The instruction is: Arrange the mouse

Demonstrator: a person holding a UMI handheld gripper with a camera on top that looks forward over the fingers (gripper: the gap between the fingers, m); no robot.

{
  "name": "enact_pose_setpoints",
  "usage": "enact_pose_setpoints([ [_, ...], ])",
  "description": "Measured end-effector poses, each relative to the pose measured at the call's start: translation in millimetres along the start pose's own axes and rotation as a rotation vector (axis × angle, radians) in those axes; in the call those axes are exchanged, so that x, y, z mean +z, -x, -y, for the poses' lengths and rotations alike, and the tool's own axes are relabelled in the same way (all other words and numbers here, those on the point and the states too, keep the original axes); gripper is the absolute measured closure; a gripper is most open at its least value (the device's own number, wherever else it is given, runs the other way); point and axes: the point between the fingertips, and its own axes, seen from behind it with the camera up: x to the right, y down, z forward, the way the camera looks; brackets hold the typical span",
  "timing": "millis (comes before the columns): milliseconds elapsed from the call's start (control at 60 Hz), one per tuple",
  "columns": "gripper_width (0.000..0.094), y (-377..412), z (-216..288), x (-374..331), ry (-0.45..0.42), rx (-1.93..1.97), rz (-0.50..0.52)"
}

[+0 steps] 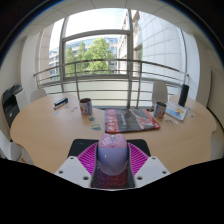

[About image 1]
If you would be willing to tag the small blue card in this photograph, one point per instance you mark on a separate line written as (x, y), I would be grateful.
(96, 127)

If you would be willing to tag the black cylinder speaker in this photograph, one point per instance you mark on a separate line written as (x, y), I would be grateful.
(183, 95)

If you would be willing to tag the black office printer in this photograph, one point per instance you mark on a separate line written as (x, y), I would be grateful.
(10, 105)

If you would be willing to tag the red and grey magazine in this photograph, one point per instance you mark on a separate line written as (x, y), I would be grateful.
(130, 120)

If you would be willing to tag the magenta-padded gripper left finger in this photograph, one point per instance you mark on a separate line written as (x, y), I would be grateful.
(72, 170)

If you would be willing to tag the pink and purple computer mouse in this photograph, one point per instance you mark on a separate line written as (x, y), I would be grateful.
(112, 156)

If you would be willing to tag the printed mug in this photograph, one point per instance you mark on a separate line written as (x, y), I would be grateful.
(86, 107)
(159, 110)

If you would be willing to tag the black mouse pad red-blue print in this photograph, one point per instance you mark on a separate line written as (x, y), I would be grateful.
(80, 145)

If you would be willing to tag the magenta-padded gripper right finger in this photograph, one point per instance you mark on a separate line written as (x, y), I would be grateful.
(151, 169)

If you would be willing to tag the grey metal balcony railing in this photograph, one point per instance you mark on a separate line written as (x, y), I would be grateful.
(100, 61)

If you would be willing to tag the white chair wooden legs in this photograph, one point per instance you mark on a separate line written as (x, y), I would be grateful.
(10, 150)

